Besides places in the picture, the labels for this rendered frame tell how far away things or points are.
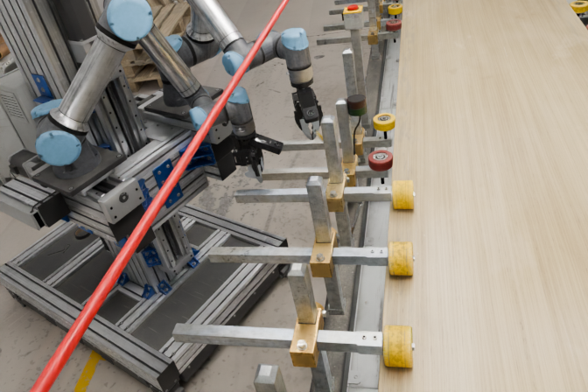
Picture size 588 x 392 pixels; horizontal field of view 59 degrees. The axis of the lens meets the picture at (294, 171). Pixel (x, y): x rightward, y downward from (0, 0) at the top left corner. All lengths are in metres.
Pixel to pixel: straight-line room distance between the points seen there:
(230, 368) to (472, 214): 1.31
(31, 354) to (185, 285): 0.82
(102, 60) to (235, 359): 1.40
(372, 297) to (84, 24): 1.25
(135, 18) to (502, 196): 1.11
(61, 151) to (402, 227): 0.97
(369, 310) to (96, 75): 1.03
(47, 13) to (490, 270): 1.51
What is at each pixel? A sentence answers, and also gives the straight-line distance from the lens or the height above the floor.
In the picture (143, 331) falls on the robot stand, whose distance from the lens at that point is 2.35.
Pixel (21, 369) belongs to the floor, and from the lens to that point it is 2.83.
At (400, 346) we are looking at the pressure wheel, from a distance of 1.09.
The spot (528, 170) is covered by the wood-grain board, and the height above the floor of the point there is 0.90.
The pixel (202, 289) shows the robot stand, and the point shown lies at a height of 0.21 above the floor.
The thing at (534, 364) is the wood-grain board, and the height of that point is 0.90.
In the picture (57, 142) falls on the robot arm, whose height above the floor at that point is 1.23.
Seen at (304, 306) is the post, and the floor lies 1.02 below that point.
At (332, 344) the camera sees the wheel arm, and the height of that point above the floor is 0.96.
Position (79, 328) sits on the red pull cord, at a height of 1.64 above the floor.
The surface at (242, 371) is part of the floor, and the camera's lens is 2.33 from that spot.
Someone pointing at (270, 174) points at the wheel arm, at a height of 0.86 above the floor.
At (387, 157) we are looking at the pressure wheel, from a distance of 1.70.
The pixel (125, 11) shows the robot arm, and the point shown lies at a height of 1.51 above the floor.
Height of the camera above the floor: 1.85
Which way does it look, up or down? 34 degrees down
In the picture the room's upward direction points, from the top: 12 degrees counter-clockwise
